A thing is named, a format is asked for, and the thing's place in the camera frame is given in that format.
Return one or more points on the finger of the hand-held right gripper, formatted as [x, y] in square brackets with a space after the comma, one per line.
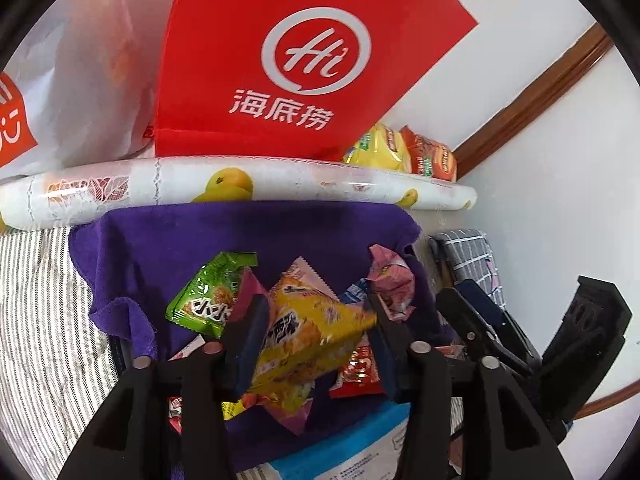
[460, 315]
[492, 310]

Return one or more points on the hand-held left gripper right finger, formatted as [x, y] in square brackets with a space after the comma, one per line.
[387, 355]

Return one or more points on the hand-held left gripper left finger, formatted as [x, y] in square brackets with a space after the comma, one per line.
[250, 345]

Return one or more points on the red snack packet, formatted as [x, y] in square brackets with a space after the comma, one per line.
[357, 372]

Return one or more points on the yellow triangular snack packet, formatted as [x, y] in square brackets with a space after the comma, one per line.
[310, 335]

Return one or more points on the green snack packet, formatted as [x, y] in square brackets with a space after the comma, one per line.
[210, 295]

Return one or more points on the blue snack packet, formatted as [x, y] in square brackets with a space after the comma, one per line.
[357, 292]

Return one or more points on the pink silver-banded snack packet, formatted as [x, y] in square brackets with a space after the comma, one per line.
[390, 275]

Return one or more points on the large magenta snack packet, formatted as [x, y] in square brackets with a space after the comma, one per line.
[295, 417]

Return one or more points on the grey checked folded cloth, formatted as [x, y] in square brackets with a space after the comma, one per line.
[470, 255]

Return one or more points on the blue cardboard box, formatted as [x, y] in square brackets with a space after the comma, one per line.
[340, 452]

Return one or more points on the purple cloth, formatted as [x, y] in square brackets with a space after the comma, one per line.
[165, 250]

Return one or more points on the orange chip bag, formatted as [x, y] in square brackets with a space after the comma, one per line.
[430, 157]

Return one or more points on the yellow chip bag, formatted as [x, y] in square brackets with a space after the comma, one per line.
[380, 152]

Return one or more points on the fruit-print paper roll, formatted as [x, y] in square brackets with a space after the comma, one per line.
[165, 185]

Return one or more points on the red paper bag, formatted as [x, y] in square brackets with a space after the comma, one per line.
[225, 85]

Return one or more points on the white plastic shopping bag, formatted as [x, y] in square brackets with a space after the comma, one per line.
[85, 85]

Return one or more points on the brown wooden rail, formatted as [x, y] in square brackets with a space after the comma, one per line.
[607, 402]

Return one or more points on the brown wooden door frame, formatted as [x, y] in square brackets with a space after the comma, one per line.
[540, 95]

